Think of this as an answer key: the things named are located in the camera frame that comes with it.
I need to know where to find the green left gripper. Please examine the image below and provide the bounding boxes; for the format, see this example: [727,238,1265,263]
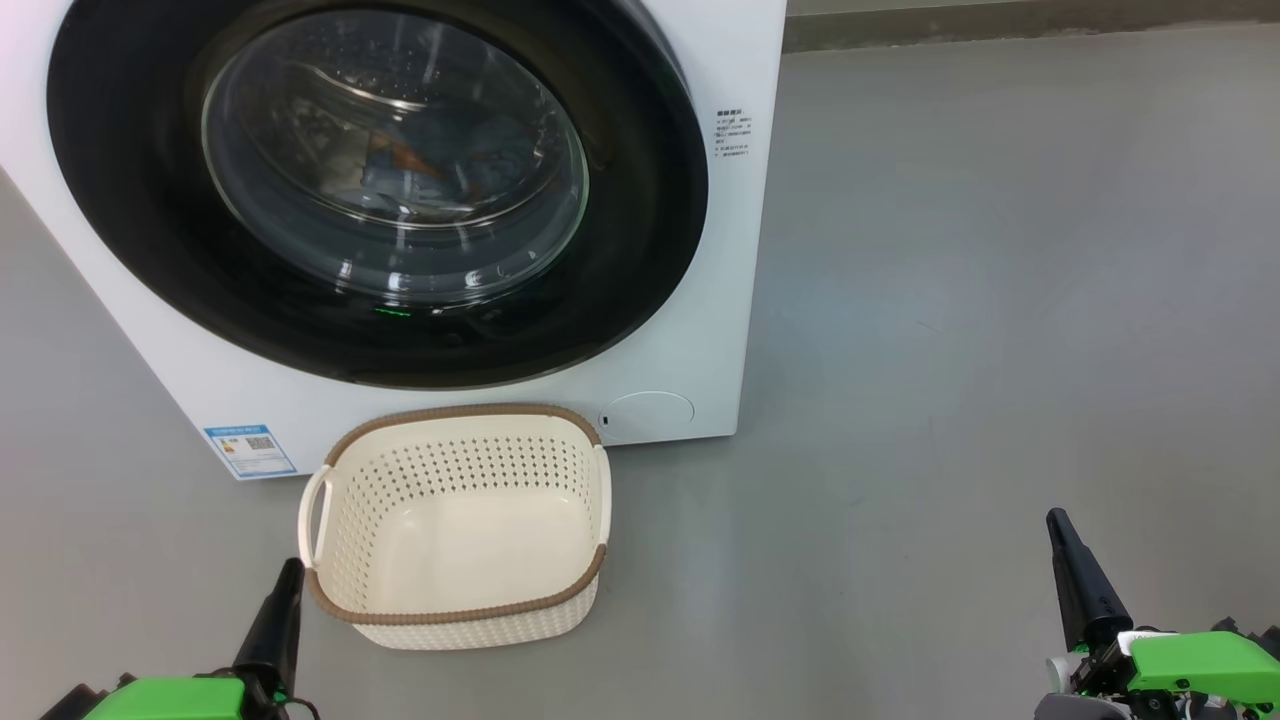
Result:
[40,558,321,720]

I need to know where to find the white front-load washing machine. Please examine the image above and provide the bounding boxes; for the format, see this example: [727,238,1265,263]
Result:
[0,0,788,481]

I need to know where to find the black round glass washer door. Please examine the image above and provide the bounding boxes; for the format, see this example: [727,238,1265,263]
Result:
[45,0,711,391]

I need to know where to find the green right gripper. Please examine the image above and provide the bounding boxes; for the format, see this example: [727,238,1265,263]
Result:
[1035,508,1280,720]

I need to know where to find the steel washing machine drum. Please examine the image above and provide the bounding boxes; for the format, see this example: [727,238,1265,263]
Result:
[205,10,589,301]

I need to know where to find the round white filter cover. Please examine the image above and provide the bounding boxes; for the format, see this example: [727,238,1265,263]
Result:
[598,390,696,441]

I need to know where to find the blue energy label sticker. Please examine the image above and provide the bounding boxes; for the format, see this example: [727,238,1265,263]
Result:
[204,424,298,480]

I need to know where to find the cream perforated laundry basket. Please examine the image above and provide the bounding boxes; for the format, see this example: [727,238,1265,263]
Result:
[297,403,612,651]

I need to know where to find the blue garment with orange print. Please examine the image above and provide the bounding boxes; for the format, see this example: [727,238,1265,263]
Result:
[360,110,541,216]

